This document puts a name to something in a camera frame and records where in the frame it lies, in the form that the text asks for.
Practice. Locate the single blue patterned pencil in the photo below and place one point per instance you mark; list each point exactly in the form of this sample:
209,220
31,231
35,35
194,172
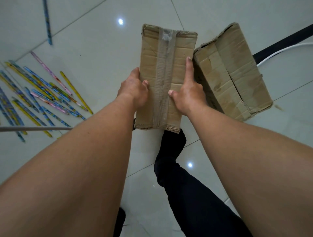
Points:
47,23

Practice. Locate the person's left forearm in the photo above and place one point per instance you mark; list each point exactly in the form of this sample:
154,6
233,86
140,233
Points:
73,171

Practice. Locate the person's right thumb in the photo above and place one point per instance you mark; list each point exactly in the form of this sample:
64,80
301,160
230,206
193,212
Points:
173,94

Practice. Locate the taped brown cardboard box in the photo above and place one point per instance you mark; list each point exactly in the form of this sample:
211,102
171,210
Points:
166,61

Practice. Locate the person's left hand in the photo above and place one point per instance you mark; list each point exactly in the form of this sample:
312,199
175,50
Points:
130,90

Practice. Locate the black bar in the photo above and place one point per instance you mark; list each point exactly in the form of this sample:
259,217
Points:
283,44

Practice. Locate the person's left leg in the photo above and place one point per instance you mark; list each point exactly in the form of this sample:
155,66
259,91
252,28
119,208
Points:
119,223

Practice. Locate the person's leg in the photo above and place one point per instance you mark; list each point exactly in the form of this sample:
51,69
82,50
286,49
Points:
190,190
119,223

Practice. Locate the small brown cardboard scrap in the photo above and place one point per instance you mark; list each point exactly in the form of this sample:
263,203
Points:
278,107

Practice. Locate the thin white rod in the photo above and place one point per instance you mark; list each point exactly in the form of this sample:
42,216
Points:
36,128

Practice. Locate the person's right leg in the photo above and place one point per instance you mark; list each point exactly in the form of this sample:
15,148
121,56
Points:
190,190

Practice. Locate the person's left thumb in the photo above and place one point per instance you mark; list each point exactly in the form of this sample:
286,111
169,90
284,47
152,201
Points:
146,86

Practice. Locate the worn open cardboard box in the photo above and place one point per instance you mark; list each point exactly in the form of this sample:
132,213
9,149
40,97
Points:
234,70

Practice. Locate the person's right hand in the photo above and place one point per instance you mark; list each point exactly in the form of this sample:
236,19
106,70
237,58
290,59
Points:
189,96

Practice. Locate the person's right forearm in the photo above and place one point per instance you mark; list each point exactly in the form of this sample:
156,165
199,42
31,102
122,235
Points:
256,171

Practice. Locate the pile of colourful pencils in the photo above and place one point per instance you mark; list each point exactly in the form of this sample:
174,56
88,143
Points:
36,97

